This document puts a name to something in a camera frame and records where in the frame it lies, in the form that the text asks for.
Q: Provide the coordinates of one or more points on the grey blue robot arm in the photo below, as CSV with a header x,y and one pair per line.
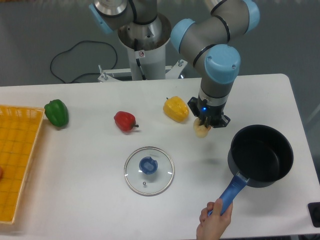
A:
x,y
203,45

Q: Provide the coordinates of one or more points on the green bell pepper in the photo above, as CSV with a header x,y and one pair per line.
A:
x,y
57,113

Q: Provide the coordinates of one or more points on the glass lid blue knob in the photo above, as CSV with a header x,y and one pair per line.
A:
x,y
149,171

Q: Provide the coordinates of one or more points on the yellow wicker basket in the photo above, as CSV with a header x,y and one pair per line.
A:
x,y
19,130

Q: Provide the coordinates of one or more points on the round beige bread bun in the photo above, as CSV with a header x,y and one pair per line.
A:
x,y
201,131

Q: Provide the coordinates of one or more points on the person's bare hand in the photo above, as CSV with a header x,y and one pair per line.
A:
x,y
212,224

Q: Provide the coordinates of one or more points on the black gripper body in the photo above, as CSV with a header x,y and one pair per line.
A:
x,y
207,114

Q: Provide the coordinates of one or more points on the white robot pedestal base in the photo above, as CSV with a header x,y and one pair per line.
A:
x,y
146,50

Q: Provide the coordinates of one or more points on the yellow bell pepper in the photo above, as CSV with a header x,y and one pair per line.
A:
x,y
176,109

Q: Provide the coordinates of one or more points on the red bell pepper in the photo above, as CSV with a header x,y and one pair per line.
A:
x,y
125,121

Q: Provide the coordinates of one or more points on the black table corner device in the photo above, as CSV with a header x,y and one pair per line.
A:
x,y
314,212

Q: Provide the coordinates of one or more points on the black pot blue handle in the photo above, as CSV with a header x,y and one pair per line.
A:
x,y
259,155

